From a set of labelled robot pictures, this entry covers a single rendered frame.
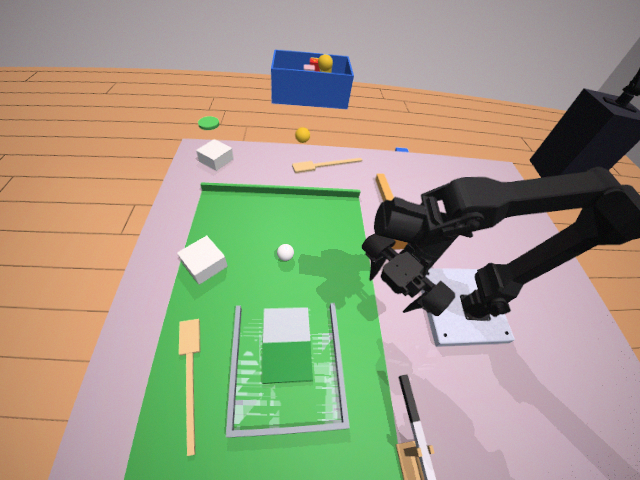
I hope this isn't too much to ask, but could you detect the white golf ball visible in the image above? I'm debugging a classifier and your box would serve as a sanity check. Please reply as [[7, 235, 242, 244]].
[[277, 244, 294, 261]]

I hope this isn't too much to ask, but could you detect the orange mallet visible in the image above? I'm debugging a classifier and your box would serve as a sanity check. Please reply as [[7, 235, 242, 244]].
[[376, 174, 408, 249]]

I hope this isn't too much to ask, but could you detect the green mat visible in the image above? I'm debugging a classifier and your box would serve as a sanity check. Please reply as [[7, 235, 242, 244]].
[[124, 191, 403, 480]]

